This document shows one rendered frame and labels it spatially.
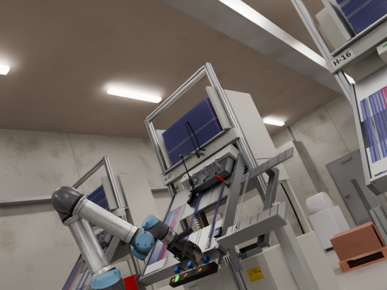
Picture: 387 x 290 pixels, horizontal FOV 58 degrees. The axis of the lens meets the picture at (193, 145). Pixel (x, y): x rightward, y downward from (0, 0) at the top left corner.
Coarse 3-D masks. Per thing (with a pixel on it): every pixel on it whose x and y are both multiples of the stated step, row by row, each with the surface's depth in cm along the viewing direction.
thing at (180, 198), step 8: (232, 176) 208; (216, 184) 218; (184, 192) 250; (208, 192) 219; (216, 192) 210; (224, 192) 202; (176, 200) 252; (184, 200) 240; (200, 200) 220; (208, 200) 211; (216, 200) 203; (192, 208) 221; (200, 208) 212; (184, 216) 222
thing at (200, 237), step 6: (216, 222) 186; (204, 228) 192; (192, 234) 198; (198, 234) 193; (204, 234) 187; (192, 240) 193; (198, 240) 188; (204, 240) 183; (204, 246) 179; (210, 246) 175; (168, 258) 201; (174, 258) 195; (168, 264) 196
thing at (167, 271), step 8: (208, 256) 174; (216, 256) 171; (176, 264) 186; (184, 264) 184; (200, 264) 180; (160, 272) 195; (168, 272) 193; (144, 280) 206; (152, 280) 204; (160, 280) 201
